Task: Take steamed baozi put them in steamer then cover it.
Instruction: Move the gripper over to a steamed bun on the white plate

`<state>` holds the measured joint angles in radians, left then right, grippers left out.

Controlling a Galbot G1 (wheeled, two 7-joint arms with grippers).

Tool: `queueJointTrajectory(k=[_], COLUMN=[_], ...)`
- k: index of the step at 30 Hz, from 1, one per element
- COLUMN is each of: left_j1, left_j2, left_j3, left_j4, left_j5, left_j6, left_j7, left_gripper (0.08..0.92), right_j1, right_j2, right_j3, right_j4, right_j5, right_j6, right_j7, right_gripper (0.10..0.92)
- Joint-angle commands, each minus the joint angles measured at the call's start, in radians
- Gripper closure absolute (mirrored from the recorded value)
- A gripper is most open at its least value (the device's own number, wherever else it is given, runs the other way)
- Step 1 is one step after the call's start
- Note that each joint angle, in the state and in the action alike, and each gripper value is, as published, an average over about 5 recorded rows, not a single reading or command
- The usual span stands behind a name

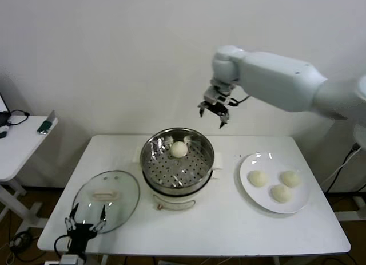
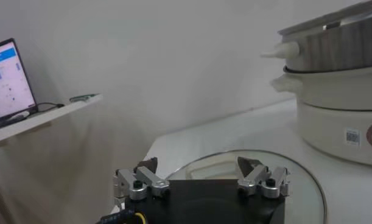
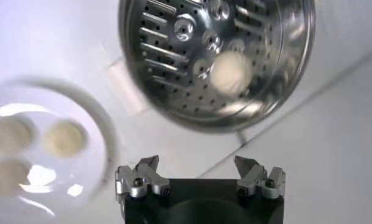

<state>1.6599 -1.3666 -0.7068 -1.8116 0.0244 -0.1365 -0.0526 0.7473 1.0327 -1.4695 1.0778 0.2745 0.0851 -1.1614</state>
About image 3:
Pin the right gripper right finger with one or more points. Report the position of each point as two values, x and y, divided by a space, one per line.
255 178

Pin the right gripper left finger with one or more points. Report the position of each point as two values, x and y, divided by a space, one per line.
128 181

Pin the white steamed baozi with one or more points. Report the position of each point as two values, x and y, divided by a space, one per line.
9 135
6 176
231 74
65 138

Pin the steel perforated steamer basket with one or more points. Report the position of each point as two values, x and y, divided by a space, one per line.
173 76

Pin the white round plate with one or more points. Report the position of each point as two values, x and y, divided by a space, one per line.
91 121

